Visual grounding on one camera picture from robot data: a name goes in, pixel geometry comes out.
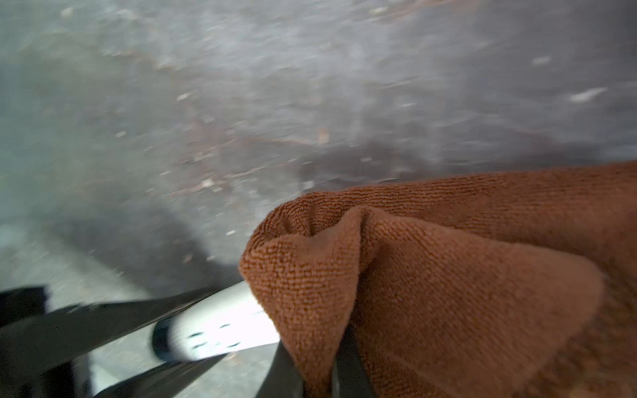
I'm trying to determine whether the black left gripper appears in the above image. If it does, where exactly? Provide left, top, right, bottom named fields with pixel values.
left=1, top=286, right=226, bottom=398

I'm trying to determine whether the brown cloth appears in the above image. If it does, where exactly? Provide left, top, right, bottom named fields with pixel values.
left=239, top=161, right=636, bottom=397

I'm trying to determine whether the white dark cap toothpaste tube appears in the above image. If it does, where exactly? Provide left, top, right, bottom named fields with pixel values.
left=152, top=281, right=280, bottom=362

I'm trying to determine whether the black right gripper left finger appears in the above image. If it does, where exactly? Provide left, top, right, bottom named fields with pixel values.
left=255, top=342, right=305, bottom=398

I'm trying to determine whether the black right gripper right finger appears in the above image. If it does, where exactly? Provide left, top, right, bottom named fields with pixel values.
left=332, top=325, right=377, bottom=398

